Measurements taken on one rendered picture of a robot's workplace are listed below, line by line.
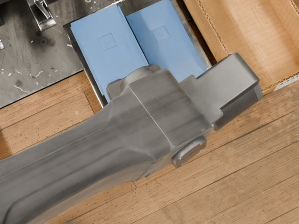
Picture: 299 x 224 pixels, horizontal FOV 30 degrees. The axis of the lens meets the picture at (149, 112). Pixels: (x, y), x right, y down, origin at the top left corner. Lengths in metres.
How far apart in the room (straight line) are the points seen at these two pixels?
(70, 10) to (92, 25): 0.10
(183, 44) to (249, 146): 0.18
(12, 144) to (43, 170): 0.44
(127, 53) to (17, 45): 0.19
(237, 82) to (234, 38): 0.32
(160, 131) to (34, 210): 0.12
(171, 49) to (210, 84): 0.29
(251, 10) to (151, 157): 0.48
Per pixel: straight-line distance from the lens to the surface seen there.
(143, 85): 0.47
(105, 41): 0.78
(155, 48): 0.82
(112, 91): 0.63
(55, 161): 0.40
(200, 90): 0.53
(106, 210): 0.79
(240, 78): 0.54
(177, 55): 0.81
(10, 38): 0.88
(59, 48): 0.86
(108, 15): 0.80
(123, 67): 0.77
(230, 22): 0.86
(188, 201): 0.79
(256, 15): 0.87
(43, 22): 0.78
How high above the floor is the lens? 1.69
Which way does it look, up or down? 75 degrees down
